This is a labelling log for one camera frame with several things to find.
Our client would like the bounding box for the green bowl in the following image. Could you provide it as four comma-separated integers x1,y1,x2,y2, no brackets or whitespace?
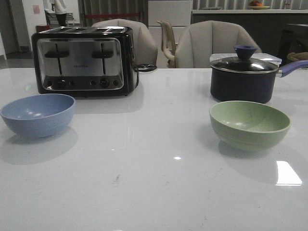
209,101,291,152

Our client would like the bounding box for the blue bowl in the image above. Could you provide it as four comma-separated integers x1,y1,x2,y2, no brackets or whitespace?
0,93,76,138

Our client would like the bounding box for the beige chair left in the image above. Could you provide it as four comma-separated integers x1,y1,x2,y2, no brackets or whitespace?
92,19,158,69

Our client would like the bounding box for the beige chair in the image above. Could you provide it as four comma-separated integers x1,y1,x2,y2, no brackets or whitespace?
175,20,262,68
92,19,158,69

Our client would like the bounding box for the cream plastic chair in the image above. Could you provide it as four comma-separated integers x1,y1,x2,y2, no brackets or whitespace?
156,20,177,68

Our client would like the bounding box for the dark blue saucepan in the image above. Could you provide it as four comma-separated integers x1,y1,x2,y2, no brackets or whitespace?
210,60,308,103

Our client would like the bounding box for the beige chair right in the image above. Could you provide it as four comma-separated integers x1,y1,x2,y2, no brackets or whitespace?
175,20,262,68

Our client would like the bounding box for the black and steel toaster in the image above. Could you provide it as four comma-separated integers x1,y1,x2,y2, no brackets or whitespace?
32,26,139,97

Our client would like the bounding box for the glass pot lid blue knob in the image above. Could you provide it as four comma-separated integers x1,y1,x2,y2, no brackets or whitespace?
210,45,278,74

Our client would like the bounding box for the white cabinet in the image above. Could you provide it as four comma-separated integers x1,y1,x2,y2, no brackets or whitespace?
148,0,193,47

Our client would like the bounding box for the person in white shirt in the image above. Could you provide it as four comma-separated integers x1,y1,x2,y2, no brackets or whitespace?
49,0,67,26

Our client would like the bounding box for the fruit plate on counter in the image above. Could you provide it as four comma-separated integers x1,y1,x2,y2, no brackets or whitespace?
248,0,270,10

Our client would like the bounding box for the woven basket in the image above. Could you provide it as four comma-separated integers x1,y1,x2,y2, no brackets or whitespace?
287,51,308,62

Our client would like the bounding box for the black toaster power cord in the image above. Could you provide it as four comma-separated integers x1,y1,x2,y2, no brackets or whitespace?
133,64,157,90

